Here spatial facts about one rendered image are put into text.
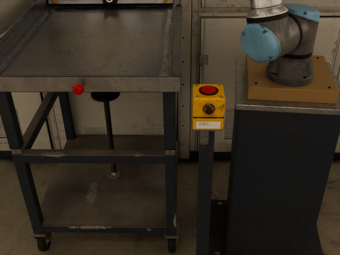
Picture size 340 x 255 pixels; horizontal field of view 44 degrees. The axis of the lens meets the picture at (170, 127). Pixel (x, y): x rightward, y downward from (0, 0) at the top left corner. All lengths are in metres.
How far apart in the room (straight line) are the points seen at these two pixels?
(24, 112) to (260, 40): 1.41
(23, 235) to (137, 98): 0.83
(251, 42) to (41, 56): 0.69
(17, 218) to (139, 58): 1.06
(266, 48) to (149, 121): 1.10
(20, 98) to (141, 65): 1.00
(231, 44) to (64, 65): 0.85
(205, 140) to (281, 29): 0.37
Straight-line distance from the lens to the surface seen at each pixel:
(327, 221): 2.07
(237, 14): 1.93
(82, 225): 1.75
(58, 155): 1.52
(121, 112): 2.15
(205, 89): 1.07
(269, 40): 1.17
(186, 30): 1.93
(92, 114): 2.18
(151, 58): 1.38
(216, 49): 1.95
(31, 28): 1.73
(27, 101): 2.22
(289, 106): 1.34
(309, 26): 1.31
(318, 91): 1.36
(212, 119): 1.07
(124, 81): 1.29
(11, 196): 2.23
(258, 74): 1.42
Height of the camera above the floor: 1.41
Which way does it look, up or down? 34 degrees down
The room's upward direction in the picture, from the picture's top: 1 degrees counter-clockwise
